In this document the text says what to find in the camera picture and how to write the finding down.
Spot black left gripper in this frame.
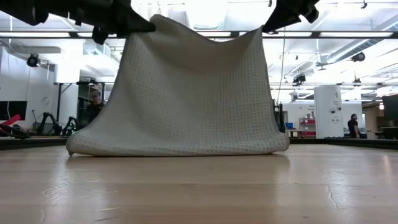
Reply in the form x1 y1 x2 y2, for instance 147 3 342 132
0 0 156 45

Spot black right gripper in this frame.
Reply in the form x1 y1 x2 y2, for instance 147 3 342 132
262 0 320 34

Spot white waffle weave towel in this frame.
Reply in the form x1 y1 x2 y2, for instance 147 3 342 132
65 14 290 157

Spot long ceiling light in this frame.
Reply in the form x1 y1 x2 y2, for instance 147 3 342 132
320 31 394 38
270 31 313 37
197 30 233 37

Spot person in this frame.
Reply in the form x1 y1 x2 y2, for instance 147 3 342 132
84 90 106 125
347 113 362 139

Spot white pillar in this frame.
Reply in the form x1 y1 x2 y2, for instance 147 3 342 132
313 85 345 139

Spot black monitor stand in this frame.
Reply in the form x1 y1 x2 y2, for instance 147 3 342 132
273 102 285 133

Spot red shelf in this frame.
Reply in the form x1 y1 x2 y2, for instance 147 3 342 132
298 117 317 138

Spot black computer monitor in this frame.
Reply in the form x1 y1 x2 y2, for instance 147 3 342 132
381 95 398 127
0 101 28 121

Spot red object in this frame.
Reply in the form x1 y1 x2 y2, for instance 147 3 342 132
1 114 22 127

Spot black overhead frame beam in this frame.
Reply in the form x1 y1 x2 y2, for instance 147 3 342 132
0 30 398 39

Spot black rack frame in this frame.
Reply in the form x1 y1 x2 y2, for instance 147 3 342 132
55 81 106 124

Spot black metal table frame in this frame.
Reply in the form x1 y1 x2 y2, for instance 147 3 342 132
0 136 398 151

